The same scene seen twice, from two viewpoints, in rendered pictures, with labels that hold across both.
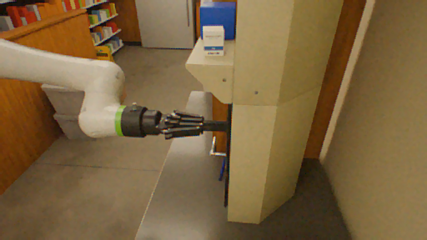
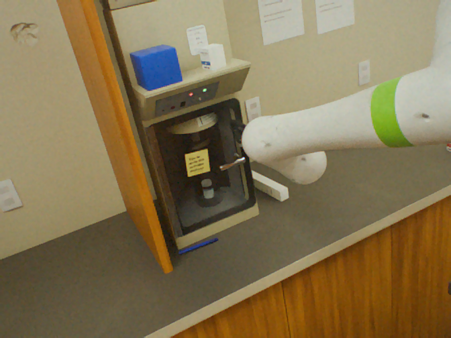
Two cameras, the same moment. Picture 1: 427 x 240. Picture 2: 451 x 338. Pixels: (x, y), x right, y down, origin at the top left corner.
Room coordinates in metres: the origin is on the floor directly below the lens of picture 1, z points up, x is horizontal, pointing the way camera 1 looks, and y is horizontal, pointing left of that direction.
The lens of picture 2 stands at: (1.23, 1.08, 1.78)
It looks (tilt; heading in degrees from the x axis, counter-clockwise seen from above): 26 degrees down; 243
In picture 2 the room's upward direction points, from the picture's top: 11 degrees counter-clockwise
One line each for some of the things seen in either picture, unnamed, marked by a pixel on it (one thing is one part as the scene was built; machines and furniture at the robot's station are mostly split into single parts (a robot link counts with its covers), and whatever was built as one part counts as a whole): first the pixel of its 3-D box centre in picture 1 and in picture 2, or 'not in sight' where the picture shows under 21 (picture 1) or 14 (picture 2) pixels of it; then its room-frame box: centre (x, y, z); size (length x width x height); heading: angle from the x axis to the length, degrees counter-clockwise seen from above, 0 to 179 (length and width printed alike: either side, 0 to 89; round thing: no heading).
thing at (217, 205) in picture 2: (228, 137); (207, 169); (0.72, -0.05, 1.19); 0.30 x 0.01 x 0.40; 174
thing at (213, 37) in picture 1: (213, 41); (212, 56); (0.65, 0.00, 1.54); 0.05 x 0.05 x 0.06; 3
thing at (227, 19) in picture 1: (218, 20); (156, 67); (0.82, -0.01, 1.56); 0.10 x 0.10 x 0.09; 84
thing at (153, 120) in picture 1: (162, 122); not in sight; (0.62, 0.15, 1.31); 0.09 x 0.08 x 0.07; 85
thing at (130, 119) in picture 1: (137, 120); not in sight; (0.63, 0.23, 1.31); 0.09 x 0.06 x 0.12; 175
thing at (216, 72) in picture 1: (215, 62); (195, 91); (0.72, 0.00, 1.46); 0.32 x 0.11 x 0.10; 174
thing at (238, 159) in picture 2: (218, 147); (230, 161); (0.65, -0.02, 1.20); 0.10 x 0.05 x 0.03; 174
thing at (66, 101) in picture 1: (81, 89); not in sight; (2.53, 1.44, 0.49); 0.60 x 0.42 x 0.33; 174
